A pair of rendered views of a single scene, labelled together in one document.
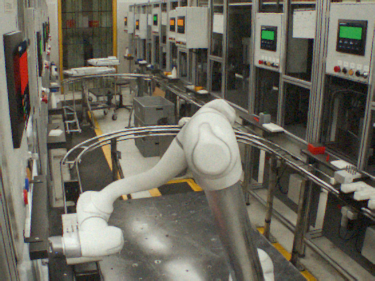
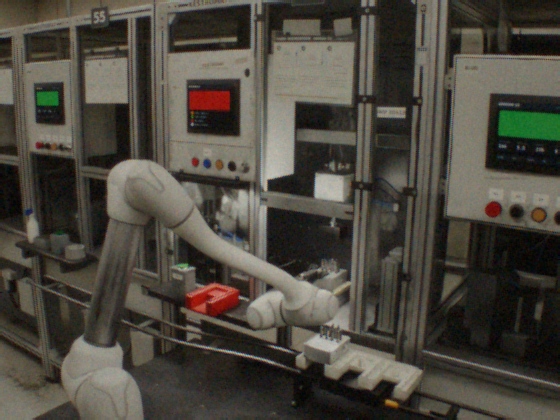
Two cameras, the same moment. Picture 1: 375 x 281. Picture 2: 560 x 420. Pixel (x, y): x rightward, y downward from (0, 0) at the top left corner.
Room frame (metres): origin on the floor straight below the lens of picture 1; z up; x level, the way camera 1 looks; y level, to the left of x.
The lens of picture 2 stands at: (2.48, -0.64, 1.70)
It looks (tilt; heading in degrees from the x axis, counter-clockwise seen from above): 13 degrees down; 143
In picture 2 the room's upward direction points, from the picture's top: 1 degrees clockwise
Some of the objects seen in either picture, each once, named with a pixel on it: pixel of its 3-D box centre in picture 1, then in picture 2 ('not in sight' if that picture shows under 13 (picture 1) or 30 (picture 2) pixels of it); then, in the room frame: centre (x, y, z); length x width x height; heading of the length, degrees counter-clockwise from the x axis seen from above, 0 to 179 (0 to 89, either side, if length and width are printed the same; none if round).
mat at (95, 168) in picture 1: (84, 136); not in sight; (5.69, 1.55, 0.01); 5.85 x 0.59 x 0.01; 19
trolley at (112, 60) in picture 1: (104, 80); not in sight; (7.99, 1.68, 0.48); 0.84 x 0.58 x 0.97; 27
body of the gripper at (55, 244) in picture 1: (50, 247); not in sight; (1.13, 0.46, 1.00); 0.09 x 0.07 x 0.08; 109
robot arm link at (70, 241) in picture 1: (71, 245); not in sight; (1.15, 0.39, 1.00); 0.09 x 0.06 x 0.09; 19
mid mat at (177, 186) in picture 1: (182, 199); not in sight; (3.61, 0.03, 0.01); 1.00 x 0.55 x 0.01; 19
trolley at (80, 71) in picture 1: (90, 93); not in sight; (6.66, 1.66, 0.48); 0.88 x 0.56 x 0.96; 127
